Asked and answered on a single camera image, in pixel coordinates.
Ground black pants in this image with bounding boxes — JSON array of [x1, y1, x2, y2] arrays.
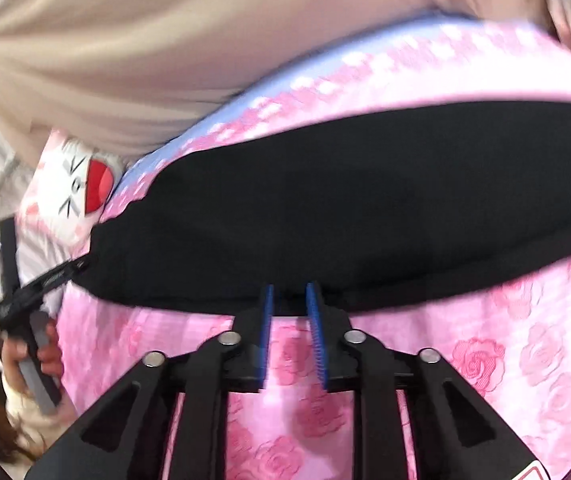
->
[[88, 101, 571, 317]]

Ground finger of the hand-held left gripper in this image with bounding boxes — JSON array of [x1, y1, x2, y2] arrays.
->
[[63, 252, 94, 278]]

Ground person's left hand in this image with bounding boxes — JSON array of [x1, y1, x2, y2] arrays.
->
[[0, 321, 64, 396]]

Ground person's left forearm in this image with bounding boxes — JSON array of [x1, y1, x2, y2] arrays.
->
[[3, 382, 79, 443]]

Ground pink floral bedsheet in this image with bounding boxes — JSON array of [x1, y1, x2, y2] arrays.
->
[[58, 12, 571, 480]]

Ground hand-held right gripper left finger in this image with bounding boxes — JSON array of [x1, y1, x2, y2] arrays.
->
[[26, 284, 276, 480]]

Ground white cartoon face pillow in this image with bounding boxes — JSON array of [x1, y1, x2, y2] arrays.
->
[[18, 130, 126, 248]]

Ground beige padded headboard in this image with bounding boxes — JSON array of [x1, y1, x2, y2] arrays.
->
[[0, 0, 566, 166]]

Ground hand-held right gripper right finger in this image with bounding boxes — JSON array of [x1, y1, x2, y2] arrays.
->
[[305, 281, 549, 480]]

